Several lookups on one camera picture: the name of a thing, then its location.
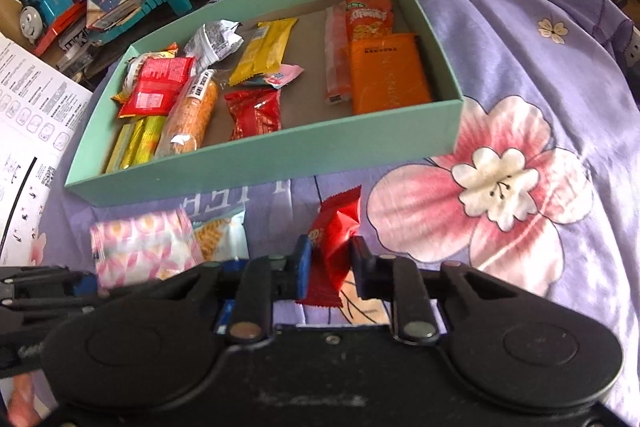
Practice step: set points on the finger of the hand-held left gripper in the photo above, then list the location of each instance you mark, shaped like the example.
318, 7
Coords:
85, 286

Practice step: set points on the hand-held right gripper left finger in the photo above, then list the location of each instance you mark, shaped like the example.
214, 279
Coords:
301, 267

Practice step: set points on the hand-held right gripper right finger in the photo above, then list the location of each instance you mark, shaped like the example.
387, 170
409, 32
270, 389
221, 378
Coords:
362, 267

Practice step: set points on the red snack packet yellow logo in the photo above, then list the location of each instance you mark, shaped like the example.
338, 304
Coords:
332, 247

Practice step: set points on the pink patterned snack pack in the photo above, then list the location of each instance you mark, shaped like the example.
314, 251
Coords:
140, 247

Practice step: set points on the green cardboard box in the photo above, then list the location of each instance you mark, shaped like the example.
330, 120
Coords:
250, 167

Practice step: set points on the red snack packet white print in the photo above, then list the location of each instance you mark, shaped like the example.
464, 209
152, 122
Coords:
155, 89

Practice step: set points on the yellow wafer packet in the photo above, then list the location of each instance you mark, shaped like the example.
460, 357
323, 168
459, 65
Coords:
262, 49

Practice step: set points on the white waffle snack packet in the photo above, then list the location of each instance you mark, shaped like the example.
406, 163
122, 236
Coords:
222, 234

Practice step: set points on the gold striped snack packet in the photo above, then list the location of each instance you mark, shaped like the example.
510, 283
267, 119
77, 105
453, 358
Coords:
119, 147

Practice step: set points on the small dark red snack packet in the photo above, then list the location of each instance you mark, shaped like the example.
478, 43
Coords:
252, 112

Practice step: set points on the clear cracker sleeve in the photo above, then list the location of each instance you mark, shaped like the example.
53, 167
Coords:
192, 117

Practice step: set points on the white instruction sheet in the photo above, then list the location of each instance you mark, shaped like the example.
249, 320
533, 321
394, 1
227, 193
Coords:
35, 107

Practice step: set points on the flat orange snack packet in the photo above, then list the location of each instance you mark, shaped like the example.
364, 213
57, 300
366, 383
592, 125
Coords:
387, 77

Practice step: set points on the small pink snack packet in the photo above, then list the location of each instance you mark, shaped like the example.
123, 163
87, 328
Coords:
285, 74

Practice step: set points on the long orange pink snack packet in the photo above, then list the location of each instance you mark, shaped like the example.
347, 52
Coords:
336, 57

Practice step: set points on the orange cereal snack packet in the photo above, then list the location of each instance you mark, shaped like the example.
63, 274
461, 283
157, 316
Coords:
131, 69

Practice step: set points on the black toy track pieces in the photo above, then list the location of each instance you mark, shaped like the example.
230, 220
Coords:
75, 49

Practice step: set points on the silver snack packet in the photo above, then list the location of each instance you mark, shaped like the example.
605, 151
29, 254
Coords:
210, 42

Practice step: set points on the orange chips bag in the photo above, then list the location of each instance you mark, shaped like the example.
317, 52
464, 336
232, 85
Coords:
367, 19

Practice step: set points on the purple floral blanket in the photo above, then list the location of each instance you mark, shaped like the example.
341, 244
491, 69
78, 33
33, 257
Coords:
525, 57

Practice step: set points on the blue toy train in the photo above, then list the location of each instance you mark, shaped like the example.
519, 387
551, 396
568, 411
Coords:
47, 2

